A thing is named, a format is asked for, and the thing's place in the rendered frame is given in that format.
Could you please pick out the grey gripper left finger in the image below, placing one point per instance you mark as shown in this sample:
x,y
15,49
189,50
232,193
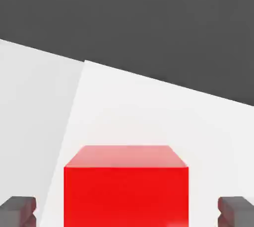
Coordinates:
x,y
16,212

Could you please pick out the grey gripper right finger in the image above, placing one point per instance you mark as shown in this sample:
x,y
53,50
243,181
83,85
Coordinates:
x,y
237,212

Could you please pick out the small red cube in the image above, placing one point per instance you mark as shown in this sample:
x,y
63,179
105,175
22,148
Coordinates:
x,y
126,191

